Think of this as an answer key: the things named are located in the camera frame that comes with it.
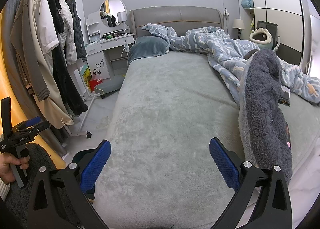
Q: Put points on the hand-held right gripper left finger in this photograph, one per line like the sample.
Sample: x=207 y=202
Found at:
x=96 y=166

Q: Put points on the cream plush cat bed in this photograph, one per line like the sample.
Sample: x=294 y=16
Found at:
x=260 y=40

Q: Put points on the cream coat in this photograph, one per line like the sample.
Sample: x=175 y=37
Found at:
x=50 y=94

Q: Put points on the white clothes rack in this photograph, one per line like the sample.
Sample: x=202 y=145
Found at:
x=77 y=134

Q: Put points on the white wardrobe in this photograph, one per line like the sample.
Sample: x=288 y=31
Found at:
x=280 y=19

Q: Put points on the white power strip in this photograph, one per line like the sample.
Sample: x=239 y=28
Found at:
x=127 y=47

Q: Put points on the person's left hand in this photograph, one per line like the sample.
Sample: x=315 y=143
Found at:
x=8 y=169

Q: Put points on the red box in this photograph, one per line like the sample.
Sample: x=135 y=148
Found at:
x=93 y=84

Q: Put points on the white vanity desk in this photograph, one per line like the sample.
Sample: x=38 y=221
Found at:
x=115 y=41

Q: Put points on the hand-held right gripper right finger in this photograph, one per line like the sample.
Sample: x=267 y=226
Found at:
x=223 y=165

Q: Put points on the pile of cosmetics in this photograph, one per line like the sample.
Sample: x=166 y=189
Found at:
x=112 y=36

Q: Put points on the bed with grey sheet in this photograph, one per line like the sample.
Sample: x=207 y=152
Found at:
x=162 y=119

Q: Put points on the round vanity mirror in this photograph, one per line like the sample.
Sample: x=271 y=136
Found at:
x=116 y=6

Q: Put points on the teal grey pillow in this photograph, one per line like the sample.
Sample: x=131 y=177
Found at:
x=147 y=46

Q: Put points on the grey knit vest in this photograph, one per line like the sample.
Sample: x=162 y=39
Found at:
x=78 y=34

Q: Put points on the dark plastic trash bin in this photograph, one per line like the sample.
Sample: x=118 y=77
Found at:
x=82 y=156

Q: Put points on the silver table lamp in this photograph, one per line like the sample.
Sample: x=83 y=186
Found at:
x=122 y=16

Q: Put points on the beige bedside lamp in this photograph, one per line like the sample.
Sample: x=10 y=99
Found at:
x=238 y=24

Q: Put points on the yellow curtain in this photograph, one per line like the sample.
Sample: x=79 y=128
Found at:
x=5 y=69

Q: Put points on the blue patterned blanket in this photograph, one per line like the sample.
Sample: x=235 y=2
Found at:
x=225 y=44

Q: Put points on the black snack packet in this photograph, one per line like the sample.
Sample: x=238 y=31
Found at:
x=285 y=94

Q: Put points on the black red packet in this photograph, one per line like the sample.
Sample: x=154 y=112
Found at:
x=288 y=134

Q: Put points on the white shirt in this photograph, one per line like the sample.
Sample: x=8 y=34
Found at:
x=48 y=31

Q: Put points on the green cloth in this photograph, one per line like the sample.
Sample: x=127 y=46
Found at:
x=252 y=25

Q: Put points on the grey padded headboard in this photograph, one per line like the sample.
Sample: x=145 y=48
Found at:
x=175 y=15

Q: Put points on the yellow framed painting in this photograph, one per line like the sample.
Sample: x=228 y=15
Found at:
x=86 y=75

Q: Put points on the black fuzzy garment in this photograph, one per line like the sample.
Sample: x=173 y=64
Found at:
x=67 y=86

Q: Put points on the person's left forearm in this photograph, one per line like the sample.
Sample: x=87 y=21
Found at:
x=3 y=190

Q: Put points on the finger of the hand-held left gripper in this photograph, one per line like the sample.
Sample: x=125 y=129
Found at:
x=33 y=121

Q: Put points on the grey cushioned rolling stool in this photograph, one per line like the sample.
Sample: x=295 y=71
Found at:
x=110 y=84

